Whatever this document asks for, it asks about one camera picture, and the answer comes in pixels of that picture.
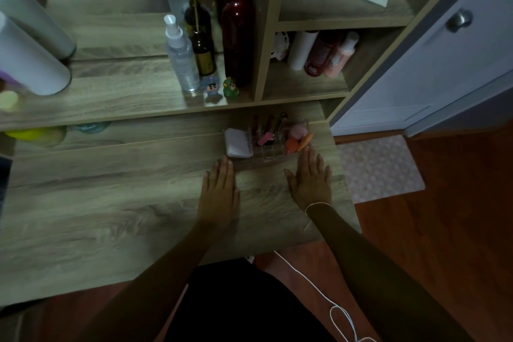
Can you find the person's left hand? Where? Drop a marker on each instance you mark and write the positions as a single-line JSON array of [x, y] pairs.
[[218, 203]]

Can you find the person's right hand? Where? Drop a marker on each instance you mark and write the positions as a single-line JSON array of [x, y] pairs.
[[310, 191]]

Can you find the person's left middle finger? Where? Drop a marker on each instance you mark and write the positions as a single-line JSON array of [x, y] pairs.
[[223, 173]]

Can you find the person's left thumb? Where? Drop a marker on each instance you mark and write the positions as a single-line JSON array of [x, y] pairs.
[[237, 201]]

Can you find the person's right middle finger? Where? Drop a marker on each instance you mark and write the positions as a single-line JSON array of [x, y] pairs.
[[311, 161]]

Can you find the person's right thumb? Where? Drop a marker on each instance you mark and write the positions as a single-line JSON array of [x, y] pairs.
[[289, 180]]

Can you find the person's left little finger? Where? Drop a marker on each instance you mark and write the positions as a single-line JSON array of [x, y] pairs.
[[206, 183]]

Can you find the person's right little finger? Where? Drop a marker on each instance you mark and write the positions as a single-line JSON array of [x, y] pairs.
[[328, 177]]

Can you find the person's left forearm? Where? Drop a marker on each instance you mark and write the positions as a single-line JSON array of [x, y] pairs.
[[160, 285]]

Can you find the person's right forearm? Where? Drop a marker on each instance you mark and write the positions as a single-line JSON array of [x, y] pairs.
[[372, 273]]

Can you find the orange makeup sponge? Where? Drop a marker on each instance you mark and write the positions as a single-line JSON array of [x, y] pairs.
[[301, 143]]

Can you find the pink makeup sponge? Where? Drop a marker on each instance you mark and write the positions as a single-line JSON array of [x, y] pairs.
[[298, 132]]

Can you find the white compact case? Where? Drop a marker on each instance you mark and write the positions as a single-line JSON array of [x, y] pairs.
[[237, 143]]

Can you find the clear acrylic makeup organizer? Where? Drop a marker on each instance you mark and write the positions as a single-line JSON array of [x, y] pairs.
[[276, 149]]

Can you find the small pink cosmetic item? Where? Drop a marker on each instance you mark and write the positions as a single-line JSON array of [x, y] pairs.
[[265, 139]]

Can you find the pink patterned floor mat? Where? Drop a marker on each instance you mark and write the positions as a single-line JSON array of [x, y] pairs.
[[378, 169]]

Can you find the dark lipstick tubes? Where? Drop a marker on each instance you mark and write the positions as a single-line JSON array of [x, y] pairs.
[[271, 123]]

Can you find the small green figurine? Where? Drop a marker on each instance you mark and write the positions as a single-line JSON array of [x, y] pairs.
[[231, 89]]

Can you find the small blue figurine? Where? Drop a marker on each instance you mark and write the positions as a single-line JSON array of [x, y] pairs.
[[212, 87]]

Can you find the black shorts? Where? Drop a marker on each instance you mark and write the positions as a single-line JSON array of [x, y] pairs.
[[248, 305]]

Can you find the pink bottle with white cap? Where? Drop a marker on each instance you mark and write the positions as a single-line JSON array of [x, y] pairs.
[[340, 57]]

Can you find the white tube bottle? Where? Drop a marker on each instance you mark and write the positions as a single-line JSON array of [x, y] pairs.
[[301, 51]]

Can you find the small white patterned item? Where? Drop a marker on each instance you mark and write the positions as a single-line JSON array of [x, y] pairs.
[[279, 46]]

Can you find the brown glass bottle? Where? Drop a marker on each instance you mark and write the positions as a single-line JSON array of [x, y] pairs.
[[203, 53]]

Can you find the clear spray bottle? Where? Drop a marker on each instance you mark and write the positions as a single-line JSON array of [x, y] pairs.
[[182, 57]]

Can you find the teal glass jar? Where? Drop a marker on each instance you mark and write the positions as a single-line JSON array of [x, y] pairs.
[[91, 127]]

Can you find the tall dark red bottle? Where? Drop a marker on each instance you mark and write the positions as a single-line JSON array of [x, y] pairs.
[[237, 33]]

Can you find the wooden shelf unit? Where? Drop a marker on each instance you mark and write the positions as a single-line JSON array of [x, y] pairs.
[[272, 25]]

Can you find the white door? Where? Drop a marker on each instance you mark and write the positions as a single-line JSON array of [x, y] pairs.
[[433, 61]]

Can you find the yellow round container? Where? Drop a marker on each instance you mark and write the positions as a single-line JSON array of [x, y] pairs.
[[32, 135]]

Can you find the vanity mirror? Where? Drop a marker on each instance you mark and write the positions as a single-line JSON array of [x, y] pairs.
[[120, 1]]

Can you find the silver door knob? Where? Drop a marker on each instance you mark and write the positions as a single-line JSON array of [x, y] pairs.
[[459, 20]]

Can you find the pale yellow round puff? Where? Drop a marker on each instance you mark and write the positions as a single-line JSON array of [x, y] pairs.
[[8, 100]]

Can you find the large white cylinder container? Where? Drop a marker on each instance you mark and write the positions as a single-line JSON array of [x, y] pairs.
[[28, 57]]

